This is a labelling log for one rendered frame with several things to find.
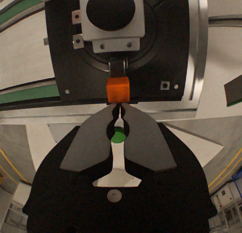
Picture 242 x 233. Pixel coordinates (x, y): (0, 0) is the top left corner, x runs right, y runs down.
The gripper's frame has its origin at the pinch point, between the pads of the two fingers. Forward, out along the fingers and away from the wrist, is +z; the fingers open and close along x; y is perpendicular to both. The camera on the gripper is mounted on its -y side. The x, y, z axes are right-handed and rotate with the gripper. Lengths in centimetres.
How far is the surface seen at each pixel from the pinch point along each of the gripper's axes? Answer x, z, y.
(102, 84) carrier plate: -3.0, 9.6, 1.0
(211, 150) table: 43, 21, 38
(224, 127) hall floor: 158, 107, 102
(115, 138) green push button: -1.7, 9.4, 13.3
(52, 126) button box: -17.4, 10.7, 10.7
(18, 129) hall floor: -172, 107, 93
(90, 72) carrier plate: -4.9, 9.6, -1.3
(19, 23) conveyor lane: -23.1, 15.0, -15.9
